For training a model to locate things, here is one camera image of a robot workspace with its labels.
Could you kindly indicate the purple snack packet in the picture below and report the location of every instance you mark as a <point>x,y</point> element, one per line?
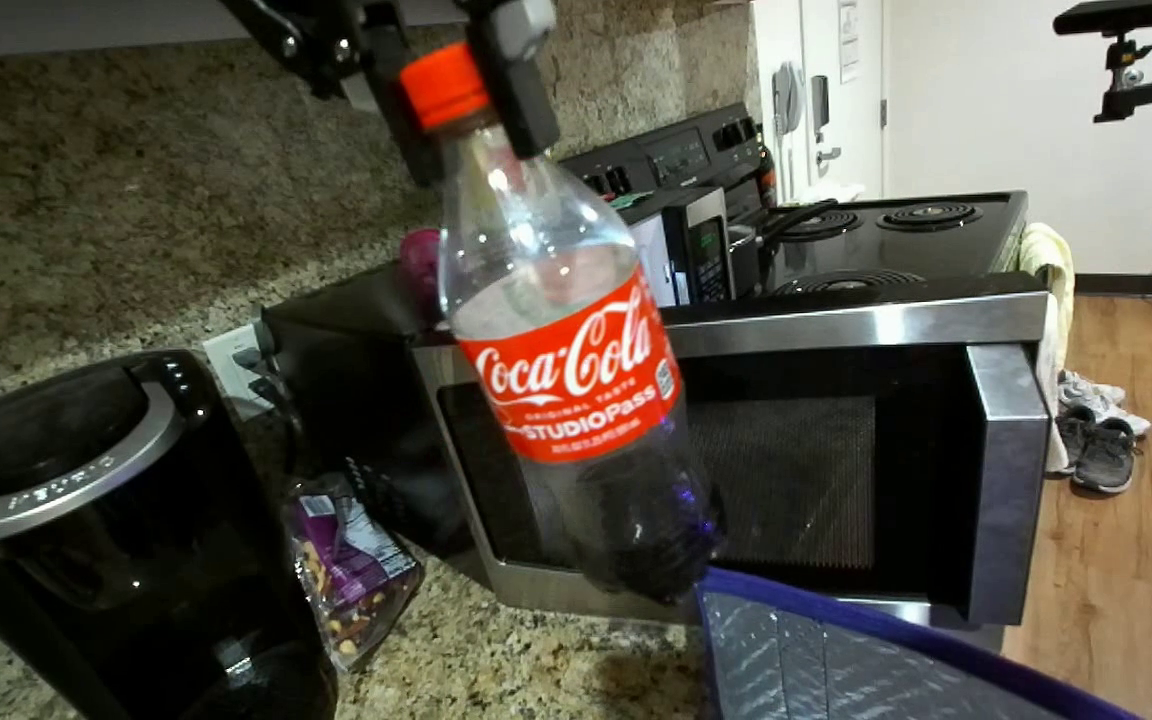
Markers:
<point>348,563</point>

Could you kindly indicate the white refrigerator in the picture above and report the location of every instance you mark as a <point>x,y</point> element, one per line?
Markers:
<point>809,92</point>

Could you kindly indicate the grey sandal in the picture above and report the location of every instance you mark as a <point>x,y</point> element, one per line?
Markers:
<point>1107,457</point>

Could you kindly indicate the black electric stove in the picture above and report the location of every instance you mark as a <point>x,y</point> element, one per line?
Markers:
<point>897,247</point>

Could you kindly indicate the black stainless microwave oven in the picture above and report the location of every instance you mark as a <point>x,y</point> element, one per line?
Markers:
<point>869,455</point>

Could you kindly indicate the white shoe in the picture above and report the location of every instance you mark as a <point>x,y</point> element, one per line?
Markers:
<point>1090,399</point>

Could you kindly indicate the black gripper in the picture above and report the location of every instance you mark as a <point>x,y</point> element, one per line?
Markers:
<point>302,32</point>

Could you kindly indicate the black coffee maker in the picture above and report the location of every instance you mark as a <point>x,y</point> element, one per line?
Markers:
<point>111,533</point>

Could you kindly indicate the Coca-Cola plastic bottle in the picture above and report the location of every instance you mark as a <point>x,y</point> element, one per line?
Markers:
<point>560,361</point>

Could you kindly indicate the pale yellow towel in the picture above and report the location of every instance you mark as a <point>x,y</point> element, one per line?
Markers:
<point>1048,287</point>

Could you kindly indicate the small purple object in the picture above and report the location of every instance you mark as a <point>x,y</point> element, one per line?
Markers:
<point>419,265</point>

